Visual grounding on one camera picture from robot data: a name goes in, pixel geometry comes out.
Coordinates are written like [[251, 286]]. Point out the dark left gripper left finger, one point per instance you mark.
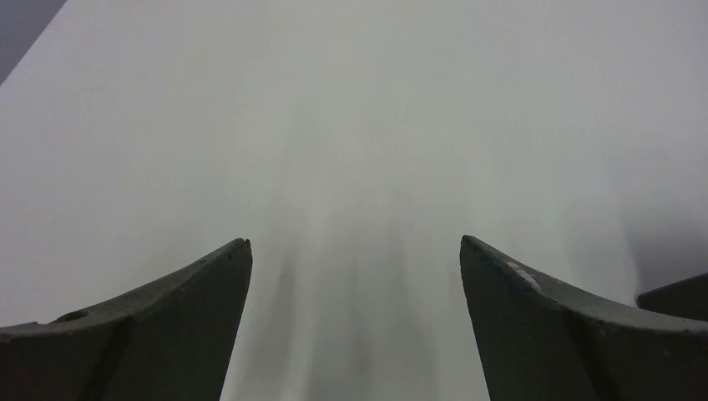
[[170, 339]]

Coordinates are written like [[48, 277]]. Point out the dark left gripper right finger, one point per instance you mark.
[[540, 338]]

